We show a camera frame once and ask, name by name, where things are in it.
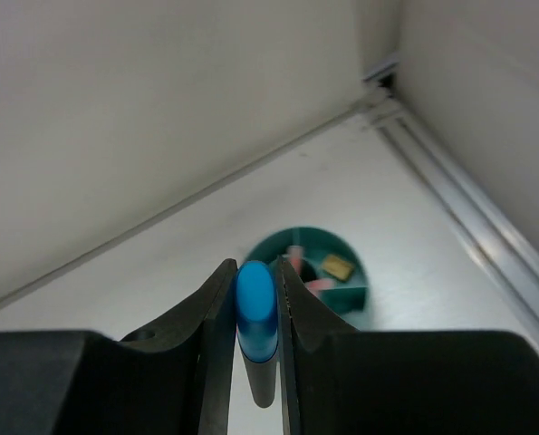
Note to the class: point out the orange pen with white grip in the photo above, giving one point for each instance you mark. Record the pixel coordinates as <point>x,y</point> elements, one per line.
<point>295,257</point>

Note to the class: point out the pink translucent pen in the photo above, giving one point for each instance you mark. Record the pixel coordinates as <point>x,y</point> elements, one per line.
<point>318,286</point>

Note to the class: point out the aluminium side rail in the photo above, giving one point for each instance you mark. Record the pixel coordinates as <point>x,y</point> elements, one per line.
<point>487,235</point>

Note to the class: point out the blue black highlighter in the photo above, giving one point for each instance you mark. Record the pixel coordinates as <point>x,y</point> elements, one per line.
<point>257,328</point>

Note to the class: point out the small tan eraser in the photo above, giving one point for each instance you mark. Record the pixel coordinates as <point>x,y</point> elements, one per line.
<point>337,267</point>

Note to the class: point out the teal round divided organizer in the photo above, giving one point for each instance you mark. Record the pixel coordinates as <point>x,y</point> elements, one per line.
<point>349,300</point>

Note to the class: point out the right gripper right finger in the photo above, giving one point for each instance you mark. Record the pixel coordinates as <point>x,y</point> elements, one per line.
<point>322,362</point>

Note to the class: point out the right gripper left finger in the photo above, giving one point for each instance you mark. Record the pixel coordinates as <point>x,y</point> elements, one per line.
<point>180,378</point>

